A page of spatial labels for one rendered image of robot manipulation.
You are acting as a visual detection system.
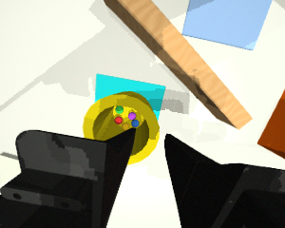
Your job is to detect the purple marble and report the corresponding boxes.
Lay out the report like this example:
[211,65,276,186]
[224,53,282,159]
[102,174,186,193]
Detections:
[128,112,136,120]

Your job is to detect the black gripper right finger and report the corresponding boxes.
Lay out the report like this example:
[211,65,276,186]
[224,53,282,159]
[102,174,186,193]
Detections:
[164,133,285,228]

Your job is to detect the tan wooden plank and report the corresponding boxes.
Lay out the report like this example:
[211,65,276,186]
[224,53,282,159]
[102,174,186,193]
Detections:
[104,0,252,130]

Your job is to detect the green marble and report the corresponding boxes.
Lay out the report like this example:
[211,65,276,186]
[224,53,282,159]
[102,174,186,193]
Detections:
[115,105,124,114]

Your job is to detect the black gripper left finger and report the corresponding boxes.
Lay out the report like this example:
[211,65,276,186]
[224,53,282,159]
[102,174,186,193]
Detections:
[15,127,136,228]

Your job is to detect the blue marble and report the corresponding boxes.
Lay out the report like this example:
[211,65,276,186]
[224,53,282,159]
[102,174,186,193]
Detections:
[131,120,140,127]

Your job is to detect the yellow cup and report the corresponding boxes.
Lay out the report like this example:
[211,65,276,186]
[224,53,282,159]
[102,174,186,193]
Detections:
[82,91,160,165]

